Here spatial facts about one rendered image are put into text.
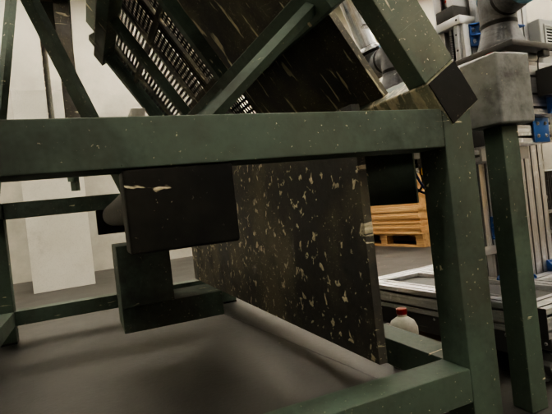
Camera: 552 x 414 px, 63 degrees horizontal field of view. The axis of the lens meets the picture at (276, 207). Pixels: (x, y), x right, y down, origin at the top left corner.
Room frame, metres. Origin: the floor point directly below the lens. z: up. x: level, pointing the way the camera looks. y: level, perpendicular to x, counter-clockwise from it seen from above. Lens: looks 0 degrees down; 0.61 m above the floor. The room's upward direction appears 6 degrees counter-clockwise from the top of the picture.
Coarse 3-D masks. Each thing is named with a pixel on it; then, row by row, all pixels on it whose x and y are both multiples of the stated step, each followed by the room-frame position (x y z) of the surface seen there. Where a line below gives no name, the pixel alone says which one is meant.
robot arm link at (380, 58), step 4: (380, 48) 1.96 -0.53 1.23; (376, 52) 2.01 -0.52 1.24; (380, 52) 1.97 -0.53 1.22; (376, 56) 2.00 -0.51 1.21; (380, 56) 1.97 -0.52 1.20; (384, 56) 1.94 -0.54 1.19; (376, 60) 2.00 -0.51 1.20; (380, 60) 1.97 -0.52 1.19; (384, 60) 1.95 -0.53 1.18; (388, 60) 1.93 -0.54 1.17; (376, 64) 2.01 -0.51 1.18; (380, 64) 1.98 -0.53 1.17; (384, 64) 1.95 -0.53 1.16; (388, 64) 1.93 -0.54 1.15; (392, 64) 1.92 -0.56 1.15; (376, 68) 2.02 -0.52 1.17; (380, 68) 2.00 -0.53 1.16; (384, 68) 1.95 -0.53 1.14; (380, 72) 2.03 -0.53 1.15
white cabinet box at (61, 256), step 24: (24, 96) 4.57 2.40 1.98; (24, 192) 4.52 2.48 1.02; (48, 192) 4.63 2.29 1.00; (72, 192) 4.73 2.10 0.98; (48, 216) 4.61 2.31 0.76; (72, 216) 4.72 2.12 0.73; (48, 240) 4.60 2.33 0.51; (72, 240) 4.71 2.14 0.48; (48, 264) 4.59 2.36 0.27; (72, 264) 4.69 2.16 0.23; (48, 288) 4.58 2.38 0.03
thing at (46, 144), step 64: (0, 128) 0.71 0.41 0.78; (64, 128) 0.74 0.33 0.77; (128, 128) 0.78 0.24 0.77; (192, 128) 0.82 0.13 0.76; (256, 128) 0.87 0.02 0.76; (320, 128) 0.93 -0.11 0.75; (384, 128) 0.99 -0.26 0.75; (448, 128) 1.06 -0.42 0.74; (128, 192) 0.78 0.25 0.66; (192, 192) 0.82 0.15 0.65; (256, 192) 1.73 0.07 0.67; (320, 192) 1.26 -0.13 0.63; (448, 192) 1.06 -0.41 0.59; (0, 256) 2.51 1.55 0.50; (128, 256) 1.74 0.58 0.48; (256, 256) 1.80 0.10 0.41; (320, 256) 1.30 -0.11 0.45; (448, 256) 1.08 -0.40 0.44; (0, 320) 2.31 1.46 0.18; (128, 320) 1.75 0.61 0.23; (320, 320) 1.34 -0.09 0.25; (448, 320) 1.10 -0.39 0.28; (384, 384) 1.02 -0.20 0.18; (448, 384) 1.03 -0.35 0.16
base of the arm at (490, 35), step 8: (512, 16) 1.49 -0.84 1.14; (488, 24) 1.51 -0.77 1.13; (496, 24) 1.49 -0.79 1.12; (504, 24) 1.48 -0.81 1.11; (512, 24) 1.48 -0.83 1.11; (488, 32) 1.51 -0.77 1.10; (496, 32) 1.49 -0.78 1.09; (504, 32) 1.48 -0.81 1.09; (512, 32) 1.47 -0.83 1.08; (520, 32) 1.48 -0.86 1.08; (480, 40) 1.55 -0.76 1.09; (488, 40) 1.50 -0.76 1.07; (496, 40) 1.48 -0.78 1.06; (504, 40) 1.47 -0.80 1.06; (480, 48) 1.53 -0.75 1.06
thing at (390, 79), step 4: (388, 68) 1.94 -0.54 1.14; (392, 68) 1.92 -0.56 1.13; (384, 72) 1.95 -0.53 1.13; (388, 72) 1.94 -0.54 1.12; (392, 72) 1.93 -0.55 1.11; (396, 72) 1.92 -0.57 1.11; (384, 76) 1.95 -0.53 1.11; (388, 76) 1.93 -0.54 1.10; (392, 76) 1.92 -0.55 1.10; (396, 76) 1.92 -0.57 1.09; (384, 80) 1.95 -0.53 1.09; (388, 80) 1.93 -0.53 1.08; (392, 80) 1.92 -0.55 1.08; (396, 80) 1.92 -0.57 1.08; (400, 80) 1.91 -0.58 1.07; (384, 84) 1.94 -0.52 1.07; (388, 84) 1.93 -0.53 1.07; (392, 84) 1.91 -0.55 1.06; (396, 84) 1.90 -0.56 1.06; (388, 88) 1.92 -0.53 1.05
